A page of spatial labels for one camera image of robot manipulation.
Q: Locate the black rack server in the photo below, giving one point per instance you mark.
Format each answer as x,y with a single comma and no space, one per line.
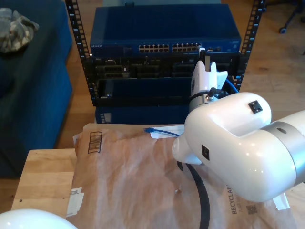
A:
147,69

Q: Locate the black rack frame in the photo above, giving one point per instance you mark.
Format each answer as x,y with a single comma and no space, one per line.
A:
88,78

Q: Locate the brown paper mailer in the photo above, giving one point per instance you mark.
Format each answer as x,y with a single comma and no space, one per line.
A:
119,179

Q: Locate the blue sofa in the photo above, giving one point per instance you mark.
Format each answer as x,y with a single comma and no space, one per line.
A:
35,95

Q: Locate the camouflage cloth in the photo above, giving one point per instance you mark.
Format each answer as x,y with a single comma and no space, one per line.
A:
16,31

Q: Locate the blue network switch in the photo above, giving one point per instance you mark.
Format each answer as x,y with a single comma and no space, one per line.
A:
164,23

